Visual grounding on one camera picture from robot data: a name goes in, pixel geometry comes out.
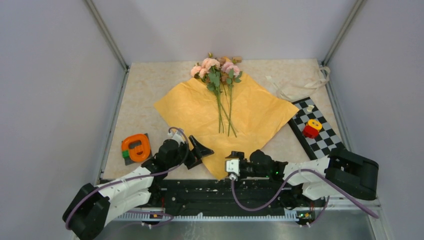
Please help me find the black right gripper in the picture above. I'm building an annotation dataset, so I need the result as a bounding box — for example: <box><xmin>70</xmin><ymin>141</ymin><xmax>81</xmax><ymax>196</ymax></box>
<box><xmin>226</xmin><ymin>151</ymin><xmax>270</xmax><ymax>187</ymax></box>

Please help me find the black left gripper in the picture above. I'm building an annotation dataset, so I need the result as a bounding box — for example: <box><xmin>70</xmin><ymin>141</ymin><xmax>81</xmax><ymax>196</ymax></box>
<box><xmin>166</xmin><ymin>135</ymin><xmax>214</xmax><ymax>169</ymax></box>

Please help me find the orange yellow wrapping paper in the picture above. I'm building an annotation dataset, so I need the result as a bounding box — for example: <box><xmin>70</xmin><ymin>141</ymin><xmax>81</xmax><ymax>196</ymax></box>
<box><xmin>154</xmin><ymin>60</ymin><xmax>298</xmax><ymax>180</ymax></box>

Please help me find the pink cream rose stem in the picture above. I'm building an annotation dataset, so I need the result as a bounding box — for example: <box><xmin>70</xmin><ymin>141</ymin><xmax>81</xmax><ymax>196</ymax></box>
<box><xmin>201</xmin><ymin>57</ymin><xmax>242</xmax><ymax>137</ymax></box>

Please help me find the pink brown rose stem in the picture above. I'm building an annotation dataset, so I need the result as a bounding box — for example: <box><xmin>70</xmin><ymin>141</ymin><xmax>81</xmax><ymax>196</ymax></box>
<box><xmin>199</xmin><ymin>53</ymin><xmax>225</xmax><ymax>134</ymax></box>

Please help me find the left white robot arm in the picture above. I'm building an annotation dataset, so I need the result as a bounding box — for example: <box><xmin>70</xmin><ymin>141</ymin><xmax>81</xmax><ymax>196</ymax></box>
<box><xmin>62</xmin><ymin>135</ymin><xmax>214</xmax><ymax>240</ymax></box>

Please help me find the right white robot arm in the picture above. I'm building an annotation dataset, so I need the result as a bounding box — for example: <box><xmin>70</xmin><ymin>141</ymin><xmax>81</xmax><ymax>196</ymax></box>
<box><xmin>225</xmin><ymin>148</ymin><xmax>379</xmax><ymax>206</ymax></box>

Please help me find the orange tape measure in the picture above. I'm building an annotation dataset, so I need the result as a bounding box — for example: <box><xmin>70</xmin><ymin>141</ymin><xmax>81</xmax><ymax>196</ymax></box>
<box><xmin>121</xmin><ymin>133</ymin><xmax>153</xmax><ymax>166</ymax></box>

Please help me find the cream printed ribbon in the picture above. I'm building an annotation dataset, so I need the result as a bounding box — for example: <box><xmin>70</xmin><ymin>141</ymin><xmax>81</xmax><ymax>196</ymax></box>
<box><xmin>265</xmin><ymin>66</ymin><xmax>331</xmax><ymax>103</ymax></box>

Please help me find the red oval toy block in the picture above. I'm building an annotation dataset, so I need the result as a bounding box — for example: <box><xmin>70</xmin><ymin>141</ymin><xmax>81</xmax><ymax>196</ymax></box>
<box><xmin>302</xmin><ymin>125</ymin><xmax>320</xmax><ymax>139</ymax></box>

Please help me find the yellow traffic light toy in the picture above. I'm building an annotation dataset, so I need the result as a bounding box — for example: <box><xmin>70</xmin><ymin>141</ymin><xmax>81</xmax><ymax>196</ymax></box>
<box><xmin>307</xmin><ymin>119</ymin><xmax>323</xmax><ymax>132</ymax></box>

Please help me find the white chess knight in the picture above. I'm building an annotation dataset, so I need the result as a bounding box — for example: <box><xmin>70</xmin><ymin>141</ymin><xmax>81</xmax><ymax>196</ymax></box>
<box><xmin>306</xmin><ymin>105</ymin><xmax>315</xmax><ymax>113</ymax></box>

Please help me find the black silver chessboard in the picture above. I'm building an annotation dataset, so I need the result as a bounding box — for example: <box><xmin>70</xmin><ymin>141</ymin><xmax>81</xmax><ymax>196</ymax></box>
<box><xmin>288</xmin><ymin>97</ymin><xmax>345</xmax><ymax>160</ymax></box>

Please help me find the small wooden block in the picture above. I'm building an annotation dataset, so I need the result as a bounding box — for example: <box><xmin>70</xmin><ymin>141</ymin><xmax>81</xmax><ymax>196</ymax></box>
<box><xmin>232</xmin><ymin>56</ymin><xmax>243</xmax><ymax>64</ymax></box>

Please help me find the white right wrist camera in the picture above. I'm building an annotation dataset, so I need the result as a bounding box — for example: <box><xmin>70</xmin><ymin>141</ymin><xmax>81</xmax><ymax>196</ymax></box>
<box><xmin>225</xmin><ymin>159</ymin><xmax>240</xmax><ymax>181</ymax></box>

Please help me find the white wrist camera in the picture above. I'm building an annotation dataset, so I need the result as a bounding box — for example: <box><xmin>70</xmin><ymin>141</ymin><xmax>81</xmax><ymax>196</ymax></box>
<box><xmin>167</xmin><ymin>127</ymin><xmax>187</xmax><ymax>144</ymax></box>
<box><xmin>225</xmin><ymin>159</ymin><xmax>240</xmax><ymax>181</ymax></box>

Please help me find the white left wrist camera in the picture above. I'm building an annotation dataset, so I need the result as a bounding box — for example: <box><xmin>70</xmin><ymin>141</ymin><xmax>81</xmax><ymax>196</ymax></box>
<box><xmin>167</xmin><ymin>127</ymin><xmax>187</xmax><ymax>144</ymax></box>

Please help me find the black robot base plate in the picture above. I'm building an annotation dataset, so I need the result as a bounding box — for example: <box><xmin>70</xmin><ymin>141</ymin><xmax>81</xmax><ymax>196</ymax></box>
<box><xmin>140</xmin><ymin>179</ymin><xmax>326</xmax><ymax>217</ymax></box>

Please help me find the aluminium frame rail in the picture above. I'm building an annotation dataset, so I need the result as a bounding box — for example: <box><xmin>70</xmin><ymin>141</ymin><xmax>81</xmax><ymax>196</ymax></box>
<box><xmin>71</xmin><ymin>187</ymin><xmax>382</xmax><ymax>240</ymax></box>

